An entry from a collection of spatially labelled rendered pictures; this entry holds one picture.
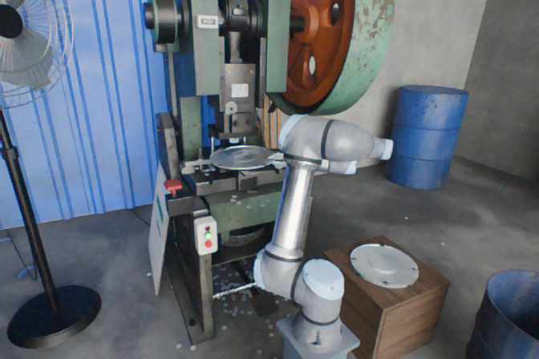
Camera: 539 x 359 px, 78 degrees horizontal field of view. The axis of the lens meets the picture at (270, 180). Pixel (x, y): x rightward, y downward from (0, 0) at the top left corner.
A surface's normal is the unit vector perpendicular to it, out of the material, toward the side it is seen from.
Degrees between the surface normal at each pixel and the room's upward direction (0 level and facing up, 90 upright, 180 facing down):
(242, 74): 90
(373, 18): 89
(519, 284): 88
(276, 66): 90
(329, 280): 7
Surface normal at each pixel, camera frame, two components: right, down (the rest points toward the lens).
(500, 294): 0.12, 0.37
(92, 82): 0.45, 0.37
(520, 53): -0.89, 0.15
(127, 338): 0.04, -0.92
